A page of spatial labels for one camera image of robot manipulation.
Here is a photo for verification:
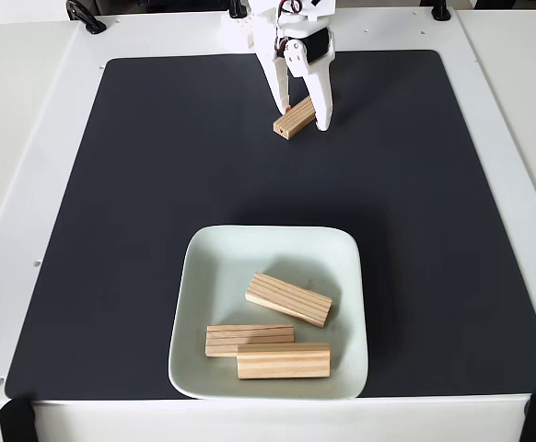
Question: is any grooved wooden block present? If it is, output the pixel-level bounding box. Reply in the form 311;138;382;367
272;95;318;141
204;323;296;359

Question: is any striped wooden block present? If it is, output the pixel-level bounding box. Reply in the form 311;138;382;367
236;342;332;381
244;271;334;329

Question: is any white square plate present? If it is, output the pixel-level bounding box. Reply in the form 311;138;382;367
167;224;370;401

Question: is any black table mat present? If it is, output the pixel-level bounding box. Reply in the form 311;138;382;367
4;49;536;401

